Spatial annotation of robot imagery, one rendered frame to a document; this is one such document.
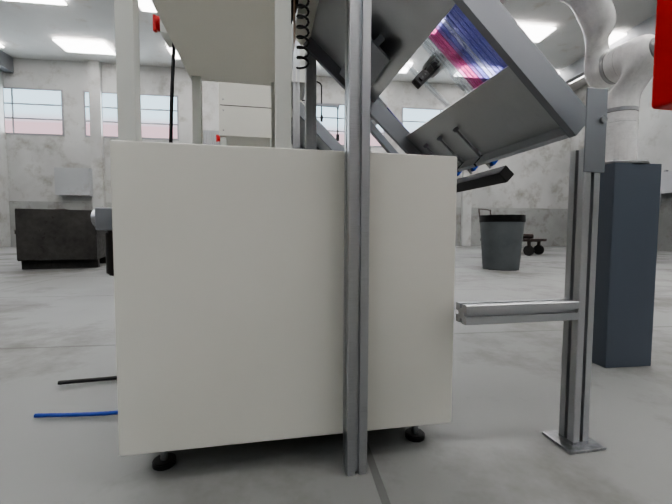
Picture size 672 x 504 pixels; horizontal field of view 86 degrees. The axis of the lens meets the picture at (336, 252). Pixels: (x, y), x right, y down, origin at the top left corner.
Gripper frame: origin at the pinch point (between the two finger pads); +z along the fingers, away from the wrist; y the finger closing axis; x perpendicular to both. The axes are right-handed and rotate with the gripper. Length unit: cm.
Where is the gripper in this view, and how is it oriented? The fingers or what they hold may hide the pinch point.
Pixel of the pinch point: (420, 79)
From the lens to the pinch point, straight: 125.1
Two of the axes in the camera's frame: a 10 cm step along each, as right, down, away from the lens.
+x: 7.0, 7.1, 1.0
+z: -7.0, 7.0, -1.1
